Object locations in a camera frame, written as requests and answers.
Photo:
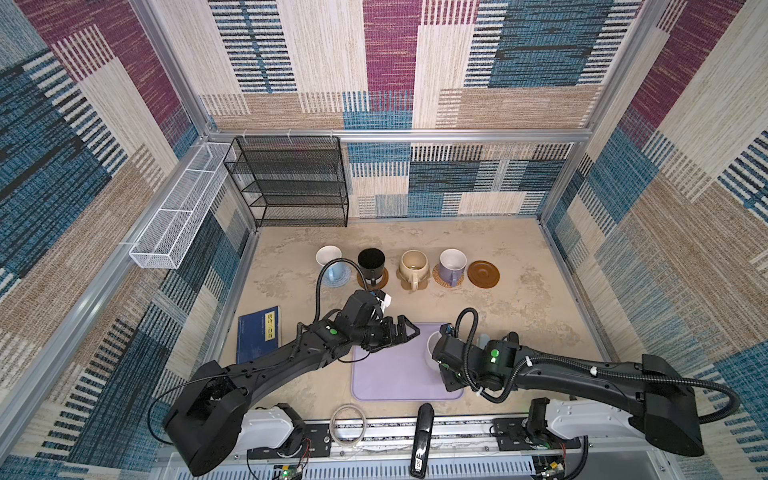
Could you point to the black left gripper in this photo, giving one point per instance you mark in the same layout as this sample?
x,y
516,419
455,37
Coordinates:
x,y
389,337

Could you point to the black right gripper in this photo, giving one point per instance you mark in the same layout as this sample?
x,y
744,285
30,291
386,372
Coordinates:
x,y
450,383

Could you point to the white mug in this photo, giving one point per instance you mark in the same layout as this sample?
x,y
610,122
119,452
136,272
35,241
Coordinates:
x,y
430,347

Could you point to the brown paw shaped coaster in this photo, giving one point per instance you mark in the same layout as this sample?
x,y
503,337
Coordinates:
x,y
413,280

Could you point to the brown wooden coaster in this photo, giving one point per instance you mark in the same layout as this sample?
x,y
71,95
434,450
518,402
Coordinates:
x,y
379,285
483,274

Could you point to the beige ceramic mug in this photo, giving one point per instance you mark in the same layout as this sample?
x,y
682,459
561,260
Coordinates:
x,y
414,259

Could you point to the black mug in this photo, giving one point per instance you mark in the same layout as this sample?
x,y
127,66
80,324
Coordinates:
x,y
372,263

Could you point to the white mug lilac handle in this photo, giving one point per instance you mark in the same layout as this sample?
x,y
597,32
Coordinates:
x,y
451,266

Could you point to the light blue mug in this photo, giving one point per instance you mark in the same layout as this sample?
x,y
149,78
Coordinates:
x,y
327,254

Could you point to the blue woven round coaster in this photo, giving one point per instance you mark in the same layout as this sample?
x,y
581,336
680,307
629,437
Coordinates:
x,y
337,275

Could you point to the woven rattan round coaster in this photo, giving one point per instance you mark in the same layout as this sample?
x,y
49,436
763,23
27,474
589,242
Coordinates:
x,y
442,283

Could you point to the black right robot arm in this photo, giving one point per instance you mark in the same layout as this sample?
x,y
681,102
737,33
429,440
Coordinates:
x,y
656,402

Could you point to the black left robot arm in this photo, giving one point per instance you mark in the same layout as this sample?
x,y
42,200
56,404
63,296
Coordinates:
x,y
204,422

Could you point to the light blue oblong case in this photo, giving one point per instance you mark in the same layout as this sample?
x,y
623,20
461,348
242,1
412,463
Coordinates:
x,y
483,341

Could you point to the lilac plastic tray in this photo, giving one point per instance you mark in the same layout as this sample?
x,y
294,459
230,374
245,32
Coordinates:
x,y
399,373

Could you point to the black barcode scanner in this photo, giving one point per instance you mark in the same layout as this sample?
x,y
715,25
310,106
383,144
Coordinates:
x,y
421,441

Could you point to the dark blue book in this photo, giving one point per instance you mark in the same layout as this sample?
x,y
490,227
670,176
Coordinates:
x,y
258,334

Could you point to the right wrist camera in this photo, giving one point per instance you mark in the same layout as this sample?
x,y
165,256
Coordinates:
x,y
448,330

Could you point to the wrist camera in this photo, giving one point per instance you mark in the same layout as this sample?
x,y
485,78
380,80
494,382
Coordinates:
x,y
448,330
383,299

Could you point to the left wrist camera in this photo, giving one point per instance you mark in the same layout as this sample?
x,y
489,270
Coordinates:
x,y
383,299

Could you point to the black wire mesh shelf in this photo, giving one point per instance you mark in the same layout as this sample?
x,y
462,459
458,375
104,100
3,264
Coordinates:
x,y
290,181

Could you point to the white wire mesh basket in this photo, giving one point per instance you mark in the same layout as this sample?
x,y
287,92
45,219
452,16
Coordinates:
x,y
166,240

